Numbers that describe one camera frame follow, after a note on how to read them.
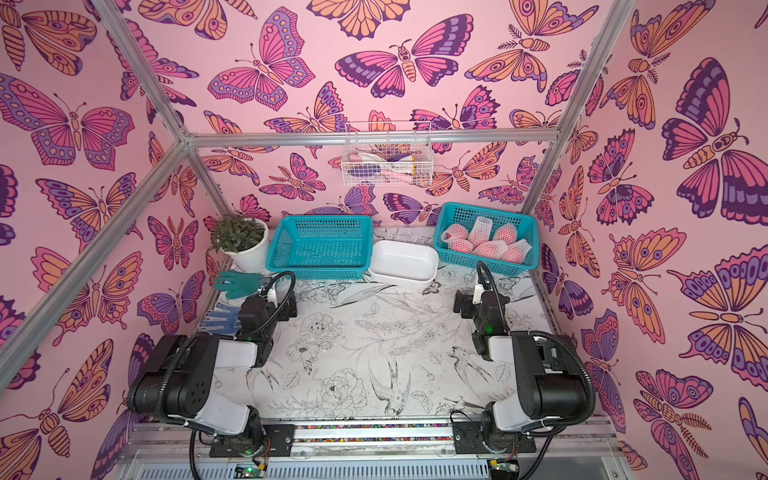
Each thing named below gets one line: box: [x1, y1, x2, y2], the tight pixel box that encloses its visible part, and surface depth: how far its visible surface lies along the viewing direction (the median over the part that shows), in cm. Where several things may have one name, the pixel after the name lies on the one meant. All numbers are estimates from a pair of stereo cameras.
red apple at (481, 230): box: [468, 216, 493, 246], surface depth 108 cm
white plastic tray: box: [368, 239, 440, 287], surface depth 111 cm
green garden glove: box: [214, 271, 262, 299], surface depth 105 cm
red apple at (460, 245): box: [447, 238, 473, 254], surface depth 108 cm
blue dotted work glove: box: [198, 303, 241, 336], surface depth 97 cm
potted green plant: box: [210, 213, 269, 273], surface depth 100 cm
